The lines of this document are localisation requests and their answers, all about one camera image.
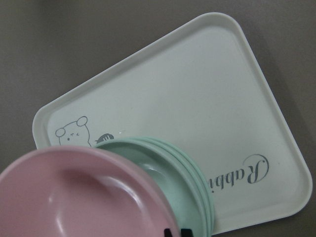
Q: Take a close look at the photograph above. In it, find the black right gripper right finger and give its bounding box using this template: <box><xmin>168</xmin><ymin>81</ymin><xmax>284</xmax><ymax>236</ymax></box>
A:
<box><xmin>181</xmin><ymin>228</ymin><xmax>193</xmax><ymax>237</ymax></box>

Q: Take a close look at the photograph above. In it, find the small pink bowl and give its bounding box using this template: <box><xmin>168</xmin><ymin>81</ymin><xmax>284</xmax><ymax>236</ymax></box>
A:
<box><xmin>0</xmin><ymin>146</ymin><xmax>180</xmax><ymax>237</ymax></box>

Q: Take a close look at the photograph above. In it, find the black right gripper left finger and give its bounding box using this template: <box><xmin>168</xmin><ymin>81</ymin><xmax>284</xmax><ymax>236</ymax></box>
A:
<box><xmin>164</xmin><ymin>229</ymin><xmax>173</xmax><ymax>237</ymax></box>

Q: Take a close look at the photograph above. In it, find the green bowl stack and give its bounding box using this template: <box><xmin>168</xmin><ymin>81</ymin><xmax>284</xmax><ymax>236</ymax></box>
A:
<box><xmin>96</xmin><ymin>137</ymin><xmax>214</xmax><ymax>237</ymax></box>

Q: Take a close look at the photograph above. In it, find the cream rabbit tray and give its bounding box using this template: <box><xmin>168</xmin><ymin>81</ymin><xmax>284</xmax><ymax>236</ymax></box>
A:
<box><xmin>33</xmin><ymin>13</ymin><xmax>313</xmax><ymax>234</ymax></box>

